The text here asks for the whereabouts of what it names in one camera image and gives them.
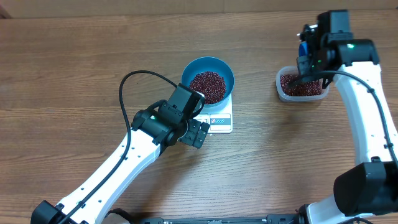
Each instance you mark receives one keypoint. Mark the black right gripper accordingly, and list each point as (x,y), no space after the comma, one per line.
(305,65)

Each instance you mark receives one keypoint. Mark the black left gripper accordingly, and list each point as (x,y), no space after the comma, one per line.
(191,138)

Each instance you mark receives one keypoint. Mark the blue plastic measuring scoop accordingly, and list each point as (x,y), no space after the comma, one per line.
(303,49)

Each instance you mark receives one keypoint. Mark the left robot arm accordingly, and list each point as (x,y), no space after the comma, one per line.
(152,130)

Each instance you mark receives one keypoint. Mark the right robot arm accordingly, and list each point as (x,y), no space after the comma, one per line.
(329,53)

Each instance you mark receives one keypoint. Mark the white digital kitchen scale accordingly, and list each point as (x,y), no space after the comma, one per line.
(219,116)

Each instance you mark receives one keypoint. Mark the red beans in bowl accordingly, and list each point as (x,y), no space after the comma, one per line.
(211,84)

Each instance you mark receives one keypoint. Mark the teal metal bowl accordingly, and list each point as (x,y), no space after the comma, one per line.
(212,64)

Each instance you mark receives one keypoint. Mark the clear plastic food container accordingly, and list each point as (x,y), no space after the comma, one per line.
(286,98)

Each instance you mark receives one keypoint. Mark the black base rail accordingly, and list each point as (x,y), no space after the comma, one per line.
(269,219)

